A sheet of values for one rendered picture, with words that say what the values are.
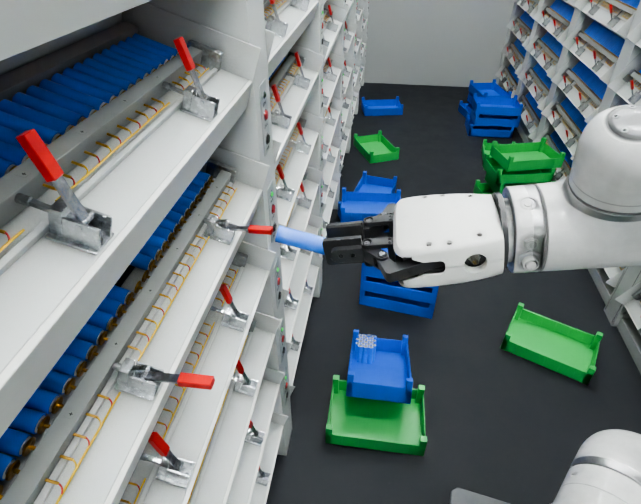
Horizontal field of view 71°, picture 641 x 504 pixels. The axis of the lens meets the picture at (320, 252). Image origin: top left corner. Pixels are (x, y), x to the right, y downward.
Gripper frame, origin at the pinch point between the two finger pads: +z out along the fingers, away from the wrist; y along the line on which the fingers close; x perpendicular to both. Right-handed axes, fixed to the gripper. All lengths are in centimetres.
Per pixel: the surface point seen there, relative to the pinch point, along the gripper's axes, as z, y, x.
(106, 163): 20.9, -1.9, 13.0
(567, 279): -69, 126, -122
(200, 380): 14.5, -12.4, -6.4
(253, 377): 28, 17, -45
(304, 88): 20, 83, -9
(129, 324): 23.7, -7.3, -3.3
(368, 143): 24, 256, -104
